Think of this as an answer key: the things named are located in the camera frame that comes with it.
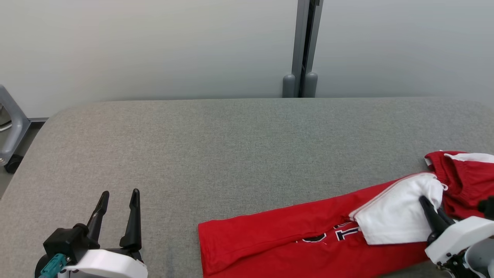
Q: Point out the red white basketball jersey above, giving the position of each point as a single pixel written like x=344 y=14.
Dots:
x=270 y=247

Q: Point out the teal connector left wrist camera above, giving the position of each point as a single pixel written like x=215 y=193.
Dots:
x=54 y=266

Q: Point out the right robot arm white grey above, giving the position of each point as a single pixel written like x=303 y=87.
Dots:
x=476 y=262

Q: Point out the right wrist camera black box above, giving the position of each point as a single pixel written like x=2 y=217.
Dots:
x=488 y=206

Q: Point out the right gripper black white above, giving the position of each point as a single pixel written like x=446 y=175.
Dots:
x=463 y=235

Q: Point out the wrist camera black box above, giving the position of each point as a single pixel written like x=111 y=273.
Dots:
x=65 y=241
x=488 y=206

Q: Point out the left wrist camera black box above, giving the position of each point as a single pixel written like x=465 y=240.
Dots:
x=65 y=241

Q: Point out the grey partition post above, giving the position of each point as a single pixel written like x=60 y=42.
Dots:
x=305 y=38

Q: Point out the red shorts with white stripe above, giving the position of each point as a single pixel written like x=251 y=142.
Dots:
x=471 y=181

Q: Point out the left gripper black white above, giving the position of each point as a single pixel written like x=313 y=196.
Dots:
x=108 y=264

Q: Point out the grey metal wheeled frame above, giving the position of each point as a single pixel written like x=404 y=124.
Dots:
x=17 y=127

